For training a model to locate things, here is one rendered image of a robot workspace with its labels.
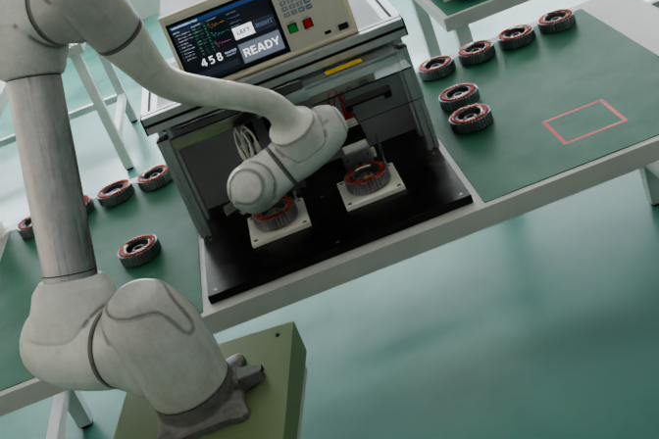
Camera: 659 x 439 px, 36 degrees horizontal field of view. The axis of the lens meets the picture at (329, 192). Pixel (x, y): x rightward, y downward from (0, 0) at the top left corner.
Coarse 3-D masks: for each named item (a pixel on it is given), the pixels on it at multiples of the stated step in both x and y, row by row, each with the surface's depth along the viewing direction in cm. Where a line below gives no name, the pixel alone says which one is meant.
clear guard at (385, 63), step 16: (384, 48) 243; (336, 64) 245; (368, 64) 237; (384, 64) 233; (400, 64) 229; (304, 80) 242; (320, 80) 238; (336, 80) 234; (352, 80) 231; (368, 80) 227; (384, 80) 226; (400, 80) 225; (416, 80) 225; (320, 96) 229; (336, 96) 226; (352, 96) 225; (400, 96) 224; (416, 96) 223; (352, 112) 224; (368, 112) 224; (384, 112) 224
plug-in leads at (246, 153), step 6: (234, 132) 252; (240, 132) 252; (252, 132) 254; (234, 138) 251; (240, 138) 255; (246, 138) 251; (246, 144) 257; (258, 144) 252; (240, 150) 252; (246, 150) 255; (252, 150) 252; (258, 150) 252; (246, 156) 257; (252, 156) 252
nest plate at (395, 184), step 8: (392, 168) 251; (392, 176) 246; (336, 184) 254; (344, 184) 252; (392, 184) 243; (400, 184) 241; (344, 192) 248; (376, 192) 242; (384, 192) 240; (392, 192) 240; (344, 200) 244; (352, 200) 243; (360, 200) 241; (368, 200) 240; (376, 200) 241; (352, 208) 241
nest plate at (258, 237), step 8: (296, 200) 253; (304, 208) 248; (296, 216) 246; (304, 216) 244; (248, 224) 250; (288, 224) 243; (296, 224) 241; (304, 224) 240; (256, 232) 245; (264, 232) 244; (272, 232) 242; (280, 232) 241; (288, 232) 241; (256, 240) 241; (264, 240) 240; (272, 240) 241
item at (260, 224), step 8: (280, 200) 248; (288, 200) 246; (272, 208) 249; (280, 208) 249; (288, 208) 243; (296, 208) 245; (256, 216) 245; (264, 216) 244; (272, 216) 241; (280, 216) 241; (288, 216) 242; (256, 224) 244; (264, 224) 242; (272, 224) 242; (280, 224) 242
